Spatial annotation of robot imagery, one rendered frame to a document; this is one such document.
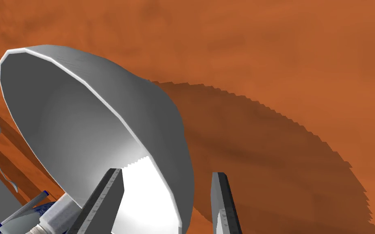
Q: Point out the grey pen with blue ends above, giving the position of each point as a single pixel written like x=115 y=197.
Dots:
x=28 y=208

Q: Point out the white bottle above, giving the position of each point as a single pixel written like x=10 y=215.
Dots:
x=59 y=214

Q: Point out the grey white bowl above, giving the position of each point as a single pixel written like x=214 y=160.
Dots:
x=77 y=130

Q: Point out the orange wooden table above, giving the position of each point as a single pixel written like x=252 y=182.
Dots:
x=272 y=48

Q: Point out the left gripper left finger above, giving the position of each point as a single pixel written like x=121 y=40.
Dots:
x=104 y=201

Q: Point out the thin silver utensil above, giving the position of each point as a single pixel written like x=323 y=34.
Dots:
x=1 y=171

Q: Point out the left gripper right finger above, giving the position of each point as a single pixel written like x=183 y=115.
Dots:
x=222 y=208

